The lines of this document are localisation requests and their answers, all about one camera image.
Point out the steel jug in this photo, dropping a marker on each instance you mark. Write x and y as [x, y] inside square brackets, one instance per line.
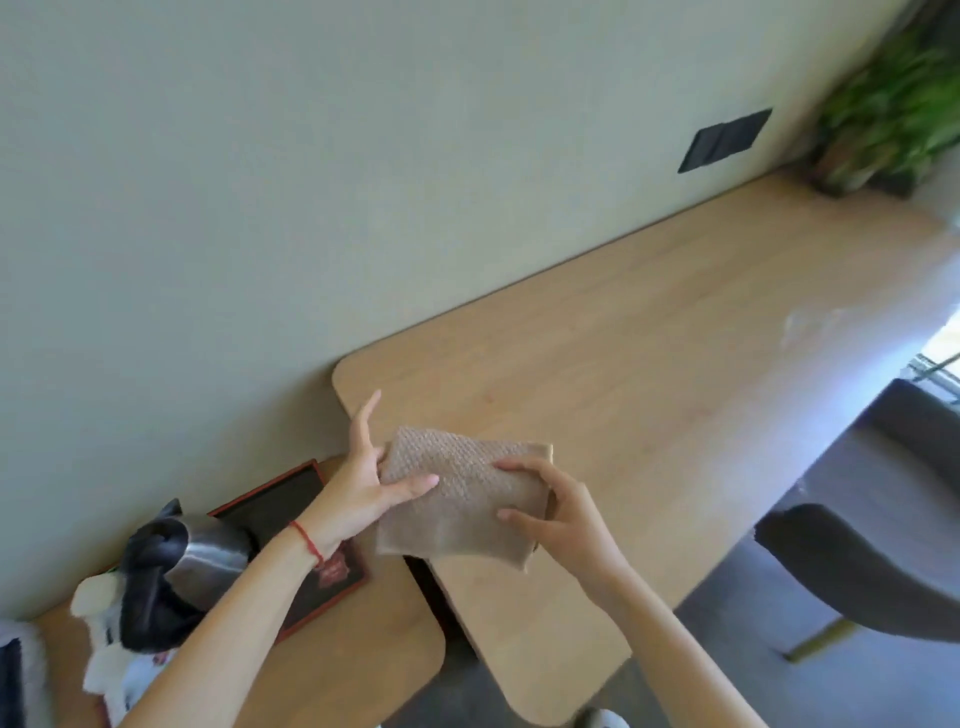
[214, 555]

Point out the person's right hand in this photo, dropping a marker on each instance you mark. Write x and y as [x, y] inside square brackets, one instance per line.
[574, 525]

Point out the person's right forearm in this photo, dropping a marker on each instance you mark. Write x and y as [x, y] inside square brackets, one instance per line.
[667, 652]

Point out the person's left forearm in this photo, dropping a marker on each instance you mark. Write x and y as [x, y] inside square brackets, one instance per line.
[225, 637]

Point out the grey upholstered chair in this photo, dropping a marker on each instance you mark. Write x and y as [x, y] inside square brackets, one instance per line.
[862, 570]

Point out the person's left middle finger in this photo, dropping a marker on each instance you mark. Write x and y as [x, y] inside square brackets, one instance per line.
[379, 459]

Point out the brown textured cloth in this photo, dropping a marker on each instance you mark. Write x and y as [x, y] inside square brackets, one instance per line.
[457, 495]

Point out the green potted plant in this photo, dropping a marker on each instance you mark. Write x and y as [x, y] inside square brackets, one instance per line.
[885, 112]

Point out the white shoe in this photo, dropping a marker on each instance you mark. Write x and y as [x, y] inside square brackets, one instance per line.
[604, 718]

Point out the person's left hand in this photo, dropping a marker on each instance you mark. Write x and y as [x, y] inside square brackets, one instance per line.
[345, 495]

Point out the person's left thumb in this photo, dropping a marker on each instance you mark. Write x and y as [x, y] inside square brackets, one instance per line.
[409, 489]

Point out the black tray with red frame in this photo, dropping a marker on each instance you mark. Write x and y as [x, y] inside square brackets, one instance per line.
[277, 502]

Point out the person's right thumb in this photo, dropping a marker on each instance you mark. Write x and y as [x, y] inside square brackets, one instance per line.
[521, 517]

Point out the black wall socket panel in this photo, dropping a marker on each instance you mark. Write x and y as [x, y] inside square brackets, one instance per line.
[724, 141]

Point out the black and white plush toy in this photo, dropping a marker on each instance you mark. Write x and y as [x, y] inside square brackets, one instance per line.
[150, 600]

